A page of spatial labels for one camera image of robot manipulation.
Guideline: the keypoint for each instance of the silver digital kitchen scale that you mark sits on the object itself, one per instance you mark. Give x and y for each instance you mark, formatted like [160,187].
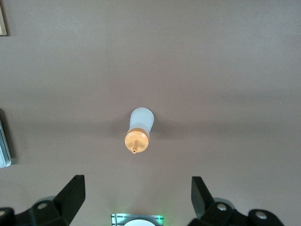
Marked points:
[3,141]

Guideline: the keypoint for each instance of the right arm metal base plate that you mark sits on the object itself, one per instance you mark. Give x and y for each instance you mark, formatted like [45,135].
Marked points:
[115,220]

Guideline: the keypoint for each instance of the translucent sauce bottle orange cap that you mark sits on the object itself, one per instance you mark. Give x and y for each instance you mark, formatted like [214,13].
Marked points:
[138,127]

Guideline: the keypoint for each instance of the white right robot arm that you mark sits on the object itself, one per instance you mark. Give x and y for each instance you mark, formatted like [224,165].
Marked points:
[138,223]

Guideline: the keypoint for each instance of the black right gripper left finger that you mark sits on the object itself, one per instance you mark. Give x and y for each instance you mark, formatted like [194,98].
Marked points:
[68,197]

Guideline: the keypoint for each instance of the wooden cutting board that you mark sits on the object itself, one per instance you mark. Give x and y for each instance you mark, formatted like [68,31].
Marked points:
[2,16]

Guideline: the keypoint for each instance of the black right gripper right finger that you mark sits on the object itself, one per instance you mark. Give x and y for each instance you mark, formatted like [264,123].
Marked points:
[202,200]

